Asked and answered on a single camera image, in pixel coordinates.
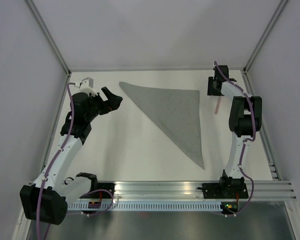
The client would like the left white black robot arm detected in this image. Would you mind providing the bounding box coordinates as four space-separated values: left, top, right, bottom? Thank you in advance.
19 87 123 225

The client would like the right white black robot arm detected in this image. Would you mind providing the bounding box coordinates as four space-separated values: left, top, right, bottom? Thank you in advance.
202 62 263 199

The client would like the aluminium frame post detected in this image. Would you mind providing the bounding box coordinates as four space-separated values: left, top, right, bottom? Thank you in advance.
242 0 290 74
24 0 71 77

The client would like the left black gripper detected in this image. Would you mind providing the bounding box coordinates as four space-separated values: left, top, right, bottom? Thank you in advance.
85 87 123 122

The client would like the white slotted cable duct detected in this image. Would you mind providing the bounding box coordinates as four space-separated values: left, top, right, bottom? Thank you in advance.
68 200 222 212

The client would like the right aluminium frame post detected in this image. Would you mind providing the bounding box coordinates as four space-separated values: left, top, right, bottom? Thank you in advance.
242 0 290 74

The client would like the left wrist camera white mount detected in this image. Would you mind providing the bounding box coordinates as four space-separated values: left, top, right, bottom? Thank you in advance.
74 77 97 96

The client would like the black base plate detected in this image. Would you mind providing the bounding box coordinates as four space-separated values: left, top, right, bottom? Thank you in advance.
197 183 249 200
89 182 115 200

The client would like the aluminium front rail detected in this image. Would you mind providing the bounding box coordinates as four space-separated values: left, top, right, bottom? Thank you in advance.
24 180 297 201

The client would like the grey cloth napkin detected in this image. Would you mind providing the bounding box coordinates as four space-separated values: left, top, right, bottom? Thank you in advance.
119 82 205 169

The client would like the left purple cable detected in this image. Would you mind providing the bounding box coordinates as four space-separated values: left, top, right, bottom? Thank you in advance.
34 82 115 240

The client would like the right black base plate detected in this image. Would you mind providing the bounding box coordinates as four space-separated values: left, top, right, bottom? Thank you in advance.
197 183 249 200

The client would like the left aluminium frame post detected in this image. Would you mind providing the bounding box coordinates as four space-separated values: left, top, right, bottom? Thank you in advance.
24 0 71 77

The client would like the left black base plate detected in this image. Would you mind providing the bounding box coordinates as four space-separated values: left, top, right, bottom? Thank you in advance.
89 182 115 200

